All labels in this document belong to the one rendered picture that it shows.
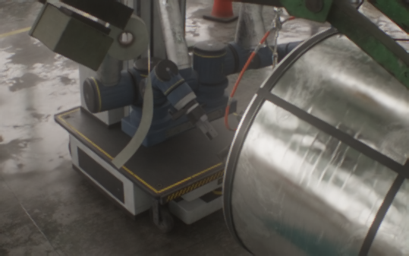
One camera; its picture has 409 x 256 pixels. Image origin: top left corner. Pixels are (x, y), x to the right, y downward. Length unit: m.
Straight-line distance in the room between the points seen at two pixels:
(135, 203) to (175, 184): 0.30
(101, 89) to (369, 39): 1.95
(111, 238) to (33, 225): 0.50
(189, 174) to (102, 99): 0.64
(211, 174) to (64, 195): 1.01
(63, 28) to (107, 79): 1.42
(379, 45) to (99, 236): 2.36
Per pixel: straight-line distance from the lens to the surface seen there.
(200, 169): 3.29
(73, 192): 3.75
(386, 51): 1.37
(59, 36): 1.67
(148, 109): 2.18
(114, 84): 3.09
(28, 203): 3.70
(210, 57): 3.41
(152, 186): 3.14
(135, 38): 1.99
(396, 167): 1.90
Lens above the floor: 2.14
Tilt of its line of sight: 29 degrees down
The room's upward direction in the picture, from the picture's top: 2 degrees clockwise
